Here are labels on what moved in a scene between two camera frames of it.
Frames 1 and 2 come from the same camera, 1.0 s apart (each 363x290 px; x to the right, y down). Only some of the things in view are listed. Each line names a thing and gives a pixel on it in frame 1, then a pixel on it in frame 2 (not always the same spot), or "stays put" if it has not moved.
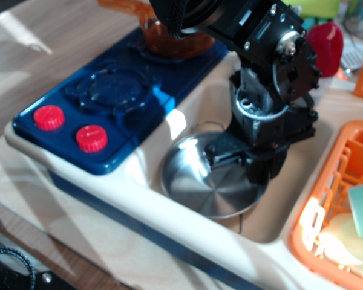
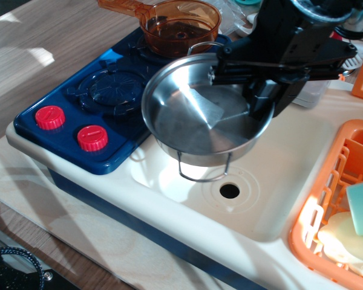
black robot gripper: [262, 127] -> [285, 49]
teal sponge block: [362, 197] stays put
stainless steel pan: [222, 191] -> [204, 122]
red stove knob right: [92, 138] stays put
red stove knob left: [49, 117] stays put
